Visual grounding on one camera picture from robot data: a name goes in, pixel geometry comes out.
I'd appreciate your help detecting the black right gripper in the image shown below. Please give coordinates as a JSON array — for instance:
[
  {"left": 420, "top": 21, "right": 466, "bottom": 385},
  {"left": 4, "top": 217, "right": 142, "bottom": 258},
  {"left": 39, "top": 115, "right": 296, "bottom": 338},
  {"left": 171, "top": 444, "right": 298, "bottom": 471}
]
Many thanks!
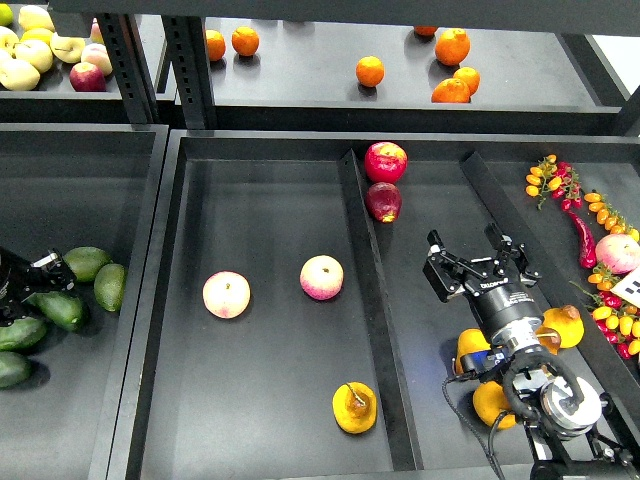
[{"left": 423, "top": 223, "right": 543, "bottom": 348}]

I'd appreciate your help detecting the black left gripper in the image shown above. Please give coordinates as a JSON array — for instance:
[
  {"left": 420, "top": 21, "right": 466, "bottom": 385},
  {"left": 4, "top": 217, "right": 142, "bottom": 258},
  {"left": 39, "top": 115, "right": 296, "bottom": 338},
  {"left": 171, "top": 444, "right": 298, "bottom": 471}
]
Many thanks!
[{"left": 1, "top": 247, "right": 76, "bottom": 327}]

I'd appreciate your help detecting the dark green avocado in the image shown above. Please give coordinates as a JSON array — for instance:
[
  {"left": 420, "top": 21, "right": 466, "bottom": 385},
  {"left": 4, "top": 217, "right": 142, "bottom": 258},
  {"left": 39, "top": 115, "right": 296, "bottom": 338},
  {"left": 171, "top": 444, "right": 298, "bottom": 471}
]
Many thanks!
[{"left": 28, "top": 291, "right": 87, "bottom": 332}]

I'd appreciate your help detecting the yellow pear with brown spot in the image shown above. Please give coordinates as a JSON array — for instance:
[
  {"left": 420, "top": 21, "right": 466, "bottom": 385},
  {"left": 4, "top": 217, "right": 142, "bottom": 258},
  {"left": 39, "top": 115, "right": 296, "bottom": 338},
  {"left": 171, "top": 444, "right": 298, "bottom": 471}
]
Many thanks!
[{"left": 332, "top": 382, "right": 377, "bottom": 434}]

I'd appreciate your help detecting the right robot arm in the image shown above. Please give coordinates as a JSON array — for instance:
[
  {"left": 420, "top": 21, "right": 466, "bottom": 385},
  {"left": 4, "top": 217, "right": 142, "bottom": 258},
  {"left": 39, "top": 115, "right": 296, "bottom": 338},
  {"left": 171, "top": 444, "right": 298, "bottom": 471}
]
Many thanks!
[{"left": 423, "top": 224, "right": 639, "bottom": 479}]

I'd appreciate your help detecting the green avocado lower left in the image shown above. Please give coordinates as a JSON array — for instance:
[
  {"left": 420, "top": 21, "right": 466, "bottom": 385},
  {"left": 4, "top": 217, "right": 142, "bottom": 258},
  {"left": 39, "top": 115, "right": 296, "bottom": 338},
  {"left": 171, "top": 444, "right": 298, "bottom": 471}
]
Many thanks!
[{"left": 0, "top": 317, "right": 47, "bottom": 351}]

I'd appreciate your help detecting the green avocado upper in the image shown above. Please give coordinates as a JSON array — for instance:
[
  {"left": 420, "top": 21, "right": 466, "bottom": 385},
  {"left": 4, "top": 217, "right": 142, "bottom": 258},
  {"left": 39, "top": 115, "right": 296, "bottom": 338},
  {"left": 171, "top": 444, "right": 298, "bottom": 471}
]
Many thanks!
[{"left": 63, "top": 246, "right": 112, "bottom": 283}]

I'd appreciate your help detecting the green avocado bottom left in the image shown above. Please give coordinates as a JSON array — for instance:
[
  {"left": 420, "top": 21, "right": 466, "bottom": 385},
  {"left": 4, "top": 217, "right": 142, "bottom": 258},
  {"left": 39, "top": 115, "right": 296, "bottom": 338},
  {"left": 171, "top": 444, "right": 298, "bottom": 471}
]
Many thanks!
[{"left": 0, "top": 351, "right": 32, "bottom": 389}]

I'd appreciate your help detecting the green avocado right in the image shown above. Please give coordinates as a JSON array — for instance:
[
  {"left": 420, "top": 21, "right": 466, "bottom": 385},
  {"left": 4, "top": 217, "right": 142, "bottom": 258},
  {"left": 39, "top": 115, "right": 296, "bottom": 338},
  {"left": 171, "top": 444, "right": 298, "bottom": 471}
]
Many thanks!
[{"left": 93, "top": 263, "right": 127, "bottom": 312}]

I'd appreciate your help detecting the yellow pear left of gripper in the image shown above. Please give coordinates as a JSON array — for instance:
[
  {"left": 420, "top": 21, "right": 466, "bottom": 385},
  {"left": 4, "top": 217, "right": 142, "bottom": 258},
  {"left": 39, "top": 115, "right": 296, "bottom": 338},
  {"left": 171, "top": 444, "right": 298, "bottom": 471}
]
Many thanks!
[{"left": 454, "top": 328, "right": 491, "bottom": 374}]

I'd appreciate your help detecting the yellow pear far right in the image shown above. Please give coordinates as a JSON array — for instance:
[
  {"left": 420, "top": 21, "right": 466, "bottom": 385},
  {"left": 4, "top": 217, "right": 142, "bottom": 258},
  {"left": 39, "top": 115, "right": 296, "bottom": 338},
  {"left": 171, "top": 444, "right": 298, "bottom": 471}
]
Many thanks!
[{"left": 542, "top": 305, "right": 585, "bottom": 349}]

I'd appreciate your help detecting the yellow pear with stem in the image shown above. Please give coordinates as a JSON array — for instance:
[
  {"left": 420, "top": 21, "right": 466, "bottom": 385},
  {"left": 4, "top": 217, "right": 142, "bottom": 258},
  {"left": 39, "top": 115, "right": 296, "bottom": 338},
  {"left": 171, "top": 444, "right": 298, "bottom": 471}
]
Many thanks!
[{"left": 535, "top": 326, "right": 562, "bottom": 355}]

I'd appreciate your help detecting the yellow pear bottom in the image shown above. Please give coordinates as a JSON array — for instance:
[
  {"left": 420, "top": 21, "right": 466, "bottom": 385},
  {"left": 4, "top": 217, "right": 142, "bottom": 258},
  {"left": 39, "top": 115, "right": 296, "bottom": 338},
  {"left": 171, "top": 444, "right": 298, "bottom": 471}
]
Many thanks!
[{"left": 472, "top": 381, "right": 516, "bottom": 430}]

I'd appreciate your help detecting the dark red apple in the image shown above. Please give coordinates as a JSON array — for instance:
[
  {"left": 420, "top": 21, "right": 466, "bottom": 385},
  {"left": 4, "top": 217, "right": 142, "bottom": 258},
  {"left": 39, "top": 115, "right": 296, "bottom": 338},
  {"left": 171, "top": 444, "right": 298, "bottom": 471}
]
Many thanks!
[{"left": 365, "top": 182, "right": 402, "bottom": 223}]

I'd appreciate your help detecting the black left tray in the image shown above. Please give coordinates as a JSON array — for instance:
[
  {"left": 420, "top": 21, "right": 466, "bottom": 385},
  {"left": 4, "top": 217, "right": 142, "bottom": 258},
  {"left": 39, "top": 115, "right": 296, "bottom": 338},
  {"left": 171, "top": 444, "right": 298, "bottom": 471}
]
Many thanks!
[{"left": 1, "top": 124, "right": 168, "bottom": 479}]

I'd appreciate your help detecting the orange cherry tomato bunch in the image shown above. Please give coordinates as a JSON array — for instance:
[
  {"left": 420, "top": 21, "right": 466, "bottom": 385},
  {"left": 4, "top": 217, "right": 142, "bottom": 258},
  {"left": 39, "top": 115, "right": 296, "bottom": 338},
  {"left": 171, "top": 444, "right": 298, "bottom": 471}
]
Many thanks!
[{"left": 525, "top": 154, "right": 583, "bottom": 211}]

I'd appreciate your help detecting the bright red apple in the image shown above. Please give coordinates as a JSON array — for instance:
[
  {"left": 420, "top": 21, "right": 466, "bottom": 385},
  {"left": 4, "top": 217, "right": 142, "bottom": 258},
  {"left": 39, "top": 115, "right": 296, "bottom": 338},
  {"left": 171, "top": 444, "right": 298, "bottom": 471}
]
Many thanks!
[{"left": 364, "top": 142, "right": 408, "bottom": 184}]

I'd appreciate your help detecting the red chili pepper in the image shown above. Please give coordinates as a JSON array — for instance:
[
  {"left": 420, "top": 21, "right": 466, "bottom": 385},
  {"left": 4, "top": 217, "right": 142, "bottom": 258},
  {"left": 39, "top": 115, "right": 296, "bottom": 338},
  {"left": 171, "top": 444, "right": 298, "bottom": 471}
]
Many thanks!
[{"left": 566, "top": 211, "right": 597, "bottom": 269}]

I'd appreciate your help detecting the orange tomato vine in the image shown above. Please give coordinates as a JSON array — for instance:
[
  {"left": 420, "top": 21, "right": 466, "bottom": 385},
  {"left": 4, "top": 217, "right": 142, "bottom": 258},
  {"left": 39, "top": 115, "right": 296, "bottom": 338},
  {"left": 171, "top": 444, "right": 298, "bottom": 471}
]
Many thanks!
[{"left": 583, "top": 191, "right": 639, "bottom": 242}]

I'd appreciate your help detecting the pink peach apple right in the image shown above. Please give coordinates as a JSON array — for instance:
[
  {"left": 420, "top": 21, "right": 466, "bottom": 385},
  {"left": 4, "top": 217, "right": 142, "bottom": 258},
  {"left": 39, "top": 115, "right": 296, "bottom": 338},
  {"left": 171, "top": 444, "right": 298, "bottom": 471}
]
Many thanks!
[{"left": 595, "top": 234, "right": 639, "bottom": 275}]

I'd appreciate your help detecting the pink apple centre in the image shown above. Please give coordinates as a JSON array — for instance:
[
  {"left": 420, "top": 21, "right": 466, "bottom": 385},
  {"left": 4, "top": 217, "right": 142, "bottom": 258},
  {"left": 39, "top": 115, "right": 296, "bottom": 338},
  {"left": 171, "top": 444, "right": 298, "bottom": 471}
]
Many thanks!
[{"left": 299, "top": 255, "right": 344, "bottom": 301}]

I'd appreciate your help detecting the orange lower right front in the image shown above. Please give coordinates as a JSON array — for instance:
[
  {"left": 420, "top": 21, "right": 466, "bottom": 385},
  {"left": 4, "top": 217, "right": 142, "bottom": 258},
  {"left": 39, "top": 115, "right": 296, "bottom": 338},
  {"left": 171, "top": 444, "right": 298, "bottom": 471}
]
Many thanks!
[{"left": 431, "top": 78, "right": 471, "bottom": 103}]

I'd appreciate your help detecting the checkered marker tag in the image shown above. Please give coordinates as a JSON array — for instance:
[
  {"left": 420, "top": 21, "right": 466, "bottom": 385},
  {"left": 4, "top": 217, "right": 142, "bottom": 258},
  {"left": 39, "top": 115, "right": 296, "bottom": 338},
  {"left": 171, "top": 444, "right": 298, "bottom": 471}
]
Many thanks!
[{"left": 611, "top": 267, "right": 640, "bottom": 307}]

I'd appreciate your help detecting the mixed cherry tomato cluster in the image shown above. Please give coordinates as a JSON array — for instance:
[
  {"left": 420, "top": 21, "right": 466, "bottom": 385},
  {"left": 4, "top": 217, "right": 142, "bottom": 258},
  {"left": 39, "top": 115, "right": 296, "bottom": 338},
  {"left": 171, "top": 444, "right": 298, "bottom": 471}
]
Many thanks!
[{"left": 572, "top": 263, "right": 639, "bottom": 360}]

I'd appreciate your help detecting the orange lower right back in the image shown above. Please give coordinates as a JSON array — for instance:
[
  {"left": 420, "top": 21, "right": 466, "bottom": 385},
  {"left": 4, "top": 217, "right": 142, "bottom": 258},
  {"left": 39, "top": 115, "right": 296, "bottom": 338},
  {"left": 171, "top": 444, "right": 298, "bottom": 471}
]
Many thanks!
[{"left": 453, "top": 67, "right": 481, "bottom": 96}]

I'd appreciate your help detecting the large orange top right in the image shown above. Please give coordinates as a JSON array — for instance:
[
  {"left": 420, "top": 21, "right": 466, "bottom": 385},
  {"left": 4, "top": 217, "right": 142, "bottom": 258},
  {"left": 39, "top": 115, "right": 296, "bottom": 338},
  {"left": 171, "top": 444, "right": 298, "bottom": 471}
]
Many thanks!
[{"left": 434, "top": 28, "right": 471, "bottom": 66}]

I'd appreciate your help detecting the black divided tray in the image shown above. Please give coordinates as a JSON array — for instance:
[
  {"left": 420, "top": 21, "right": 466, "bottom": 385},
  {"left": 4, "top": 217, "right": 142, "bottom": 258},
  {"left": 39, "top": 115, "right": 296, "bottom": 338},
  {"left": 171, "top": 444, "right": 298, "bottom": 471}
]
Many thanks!
[{"left": 109, "top": 130, "right": 639, "bottom": 479}]

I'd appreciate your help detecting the orange centre shelf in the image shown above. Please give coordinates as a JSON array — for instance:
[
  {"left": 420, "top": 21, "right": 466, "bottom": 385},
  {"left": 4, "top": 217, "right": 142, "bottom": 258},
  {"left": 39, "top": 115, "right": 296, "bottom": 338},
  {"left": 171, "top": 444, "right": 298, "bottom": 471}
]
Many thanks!
[{"left": 355, "top": 56, "right": 385, "bottom": 88}]

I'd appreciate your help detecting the pale yellow apple front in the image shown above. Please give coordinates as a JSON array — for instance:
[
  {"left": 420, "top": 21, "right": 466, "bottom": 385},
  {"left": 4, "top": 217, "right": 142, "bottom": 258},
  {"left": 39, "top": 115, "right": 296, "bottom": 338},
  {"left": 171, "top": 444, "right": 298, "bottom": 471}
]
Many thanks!
[{"left": 0, "top": 59, "right": 40, "bottom": 91}]

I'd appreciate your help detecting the pale yellow apple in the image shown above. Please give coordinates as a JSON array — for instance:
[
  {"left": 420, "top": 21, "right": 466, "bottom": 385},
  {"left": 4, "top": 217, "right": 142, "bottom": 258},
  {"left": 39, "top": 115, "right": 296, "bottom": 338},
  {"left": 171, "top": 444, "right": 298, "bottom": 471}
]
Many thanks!
[
  {"left": 0, "top": 59, "right": 40, "bottom": 91},
  {"left": 14, "top": 39, "right": 53, "bottom": 74}
]

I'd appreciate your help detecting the pink apple left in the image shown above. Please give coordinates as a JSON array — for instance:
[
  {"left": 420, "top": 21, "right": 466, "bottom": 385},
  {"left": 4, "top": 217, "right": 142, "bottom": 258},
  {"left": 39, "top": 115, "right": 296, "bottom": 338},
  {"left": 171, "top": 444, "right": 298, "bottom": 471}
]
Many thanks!
[{"left": 202, "top": 271, "right": 251, "bottom": 319}]

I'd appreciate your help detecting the red apple on shelf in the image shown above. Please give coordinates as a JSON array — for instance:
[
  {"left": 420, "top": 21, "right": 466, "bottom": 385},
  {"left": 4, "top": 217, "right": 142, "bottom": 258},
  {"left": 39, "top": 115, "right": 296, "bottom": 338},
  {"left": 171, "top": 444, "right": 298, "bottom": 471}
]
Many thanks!
[{"left": 69, "top": 62, "right": 106, "bottom": 92}]

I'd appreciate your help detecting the orange under shelf edge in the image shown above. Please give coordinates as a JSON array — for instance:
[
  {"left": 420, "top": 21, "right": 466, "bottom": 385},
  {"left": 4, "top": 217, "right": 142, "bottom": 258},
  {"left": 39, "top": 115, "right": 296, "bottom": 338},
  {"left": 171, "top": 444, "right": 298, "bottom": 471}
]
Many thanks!
[{"left": 413, "top": 26, "right": 437, "bottom": 38}]

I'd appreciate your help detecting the pale yellow apple middle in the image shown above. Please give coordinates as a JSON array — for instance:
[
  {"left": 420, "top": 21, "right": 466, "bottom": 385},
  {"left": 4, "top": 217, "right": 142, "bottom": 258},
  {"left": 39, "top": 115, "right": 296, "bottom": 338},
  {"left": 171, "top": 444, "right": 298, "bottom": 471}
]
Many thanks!
[{"left": 14, "top": 39, "right": 53, "bottom": 74}]

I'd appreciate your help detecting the yellow apple with stem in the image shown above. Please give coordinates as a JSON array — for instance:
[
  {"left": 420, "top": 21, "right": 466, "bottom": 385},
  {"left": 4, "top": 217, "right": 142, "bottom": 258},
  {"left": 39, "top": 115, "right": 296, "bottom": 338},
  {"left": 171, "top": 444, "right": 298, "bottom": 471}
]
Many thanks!
[{"left": 49, "top": 32, "right": 86, "bottom": 64}]

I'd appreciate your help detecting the pink peach on shelf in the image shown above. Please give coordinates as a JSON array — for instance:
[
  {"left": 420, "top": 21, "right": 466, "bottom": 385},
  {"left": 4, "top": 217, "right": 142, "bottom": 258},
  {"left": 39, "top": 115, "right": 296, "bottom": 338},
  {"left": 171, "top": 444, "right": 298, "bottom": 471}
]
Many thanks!
[{"left": 81, "top": 43, "right": 113, "bottom": 77}]

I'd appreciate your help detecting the orange top left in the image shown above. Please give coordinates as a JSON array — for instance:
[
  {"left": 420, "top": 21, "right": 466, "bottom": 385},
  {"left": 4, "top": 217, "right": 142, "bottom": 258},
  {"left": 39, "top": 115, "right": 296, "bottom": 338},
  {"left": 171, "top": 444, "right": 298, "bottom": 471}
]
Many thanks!
[{"left": 231, "top": 26, "right": 260, "bottom": 57}]

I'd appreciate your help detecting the black perforated shelf post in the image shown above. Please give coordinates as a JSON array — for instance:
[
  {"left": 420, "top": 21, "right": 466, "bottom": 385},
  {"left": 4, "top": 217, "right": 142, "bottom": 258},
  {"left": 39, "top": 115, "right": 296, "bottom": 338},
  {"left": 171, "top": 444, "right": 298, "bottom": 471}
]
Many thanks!
[{"left": 96, "top": 13, "right": 160, "bottom": 124}]

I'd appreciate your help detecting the orange behind post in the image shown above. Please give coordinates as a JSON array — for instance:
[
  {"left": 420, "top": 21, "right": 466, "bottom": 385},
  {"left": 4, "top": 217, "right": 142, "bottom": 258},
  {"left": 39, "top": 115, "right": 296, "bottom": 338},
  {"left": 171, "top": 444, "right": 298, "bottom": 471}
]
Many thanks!
[{"left": 205, "top": 29, "right": 226, "bottom": 62}]

